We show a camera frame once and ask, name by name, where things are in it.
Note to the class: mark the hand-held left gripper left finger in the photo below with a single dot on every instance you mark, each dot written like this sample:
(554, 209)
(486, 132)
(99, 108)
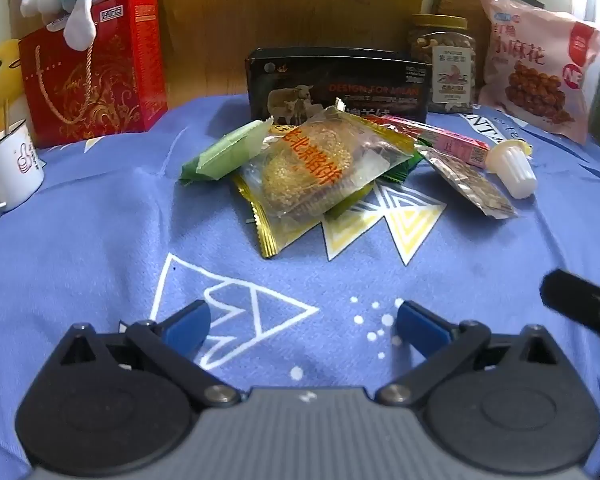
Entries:
(189, 325)

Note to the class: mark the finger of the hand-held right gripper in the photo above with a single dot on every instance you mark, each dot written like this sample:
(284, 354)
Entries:
(580, 305)

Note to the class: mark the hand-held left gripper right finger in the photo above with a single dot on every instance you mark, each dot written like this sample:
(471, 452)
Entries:
(422, 327)

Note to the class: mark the white jelly cup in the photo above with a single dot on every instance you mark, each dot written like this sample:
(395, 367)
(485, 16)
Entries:
(512, 170)

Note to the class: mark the silver seed packet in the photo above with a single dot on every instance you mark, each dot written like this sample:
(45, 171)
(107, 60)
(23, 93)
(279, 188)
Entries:
(465, 180)

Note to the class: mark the green clear snack packet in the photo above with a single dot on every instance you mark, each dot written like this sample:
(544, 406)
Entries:
(402, 167)

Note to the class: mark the light green snack packet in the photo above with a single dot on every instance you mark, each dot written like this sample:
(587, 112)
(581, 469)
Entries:
(220, 155)

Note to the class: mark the pink bar packet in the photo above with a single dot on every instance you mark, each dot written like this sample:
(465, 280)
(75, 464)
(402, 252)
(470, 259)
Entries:
(450, 142)

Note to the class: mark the clear sesame cake packet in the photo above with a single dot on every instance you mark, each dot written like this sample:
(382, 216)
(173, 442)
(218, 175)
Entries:
(300, 170)

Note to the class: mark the black sheep print box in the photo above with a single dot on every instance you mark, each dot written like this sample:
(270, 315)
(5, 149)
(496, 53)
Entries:
(370, 90)

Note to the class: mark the blue printed blanket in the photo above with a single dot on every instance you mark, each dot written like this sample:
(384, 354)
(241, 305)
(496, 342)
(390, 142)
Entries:
(80, 260)

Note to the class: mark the white enamel mug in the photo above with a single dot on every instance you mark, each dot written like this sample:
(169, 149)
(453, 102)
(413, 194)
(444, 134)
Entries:
(15, 170)

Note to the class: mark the pink snack bag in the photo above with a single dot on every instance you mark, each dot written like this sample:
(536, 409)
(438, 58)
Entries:
(530, 60)

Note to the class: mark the red gift box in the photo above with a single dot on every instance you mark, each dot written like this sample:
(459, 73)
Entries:
(105, 75)

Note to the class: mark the clear nut jar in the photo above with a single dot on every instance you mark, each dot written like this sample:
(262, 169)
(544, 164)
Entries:
(440, 45)

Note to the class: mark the yellow duck plush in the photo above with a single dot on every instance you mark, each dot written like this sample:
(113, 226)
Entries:
(2, 75)

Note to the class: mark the wooden cutting board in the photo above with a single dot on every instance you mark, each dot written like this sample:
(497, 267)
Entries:
(455, 0)

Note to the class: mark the wooden headboard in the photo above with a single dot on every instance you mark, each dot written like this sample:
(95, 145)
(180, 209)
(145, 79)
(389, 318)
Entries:
(280, 5)

